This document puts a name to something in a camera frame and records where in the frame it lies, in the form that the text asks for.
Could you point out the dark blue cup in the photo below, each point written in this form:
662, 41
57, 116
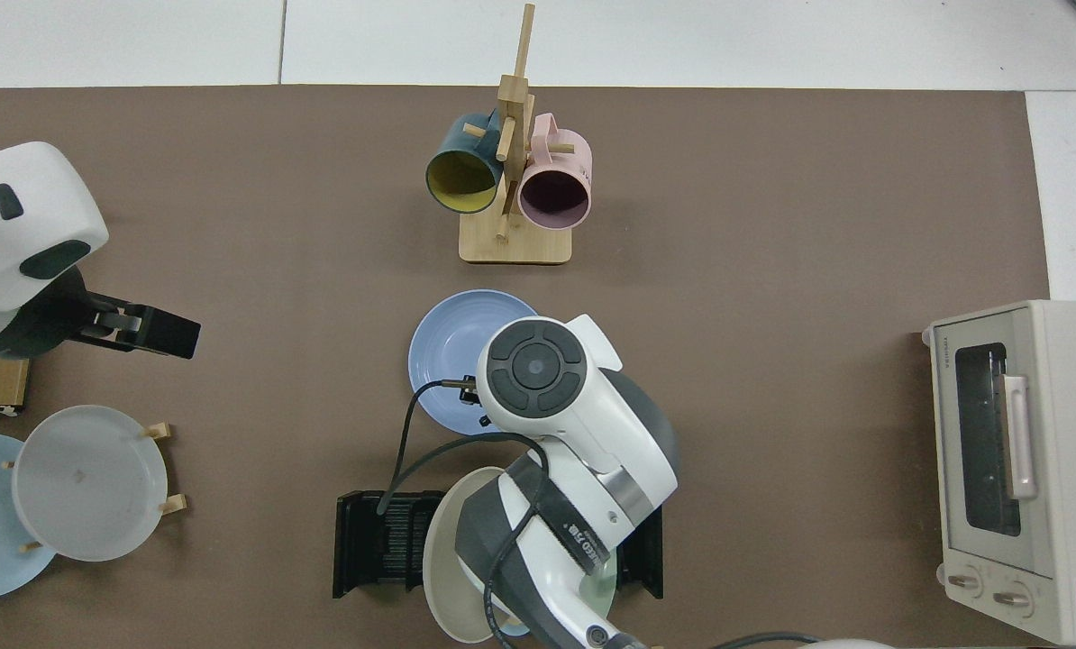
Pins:
461, 185

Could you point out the black dish rack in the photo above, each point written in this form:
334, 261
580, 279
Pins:
385, 541

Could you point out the brown table cloth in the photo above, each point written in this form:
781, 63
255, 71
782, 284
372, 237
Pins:
772, 225

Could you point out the pale toaster oven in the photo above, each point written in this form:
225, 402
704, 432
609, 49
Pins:
1061, 451

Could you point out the pink cup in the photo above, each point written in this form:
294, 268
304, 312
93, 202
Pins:
551, 194

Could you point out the grey plate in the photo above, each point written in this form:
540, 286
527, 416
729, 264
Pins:
87, 482

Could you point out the wooden plate rack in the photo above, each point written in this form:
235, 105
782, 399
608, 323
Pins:
157, 431

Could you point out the wooden cup stand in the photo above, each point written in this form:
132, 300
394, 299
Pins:
515, 243

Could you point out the pale green plate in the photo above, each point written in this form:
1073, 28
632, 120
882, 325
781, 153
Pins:
603, 590

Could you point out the beige plate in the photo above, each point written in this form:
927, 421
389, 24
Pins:
443, 577

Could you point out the small blue round thing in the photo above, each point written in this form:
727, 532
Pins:
522, 628

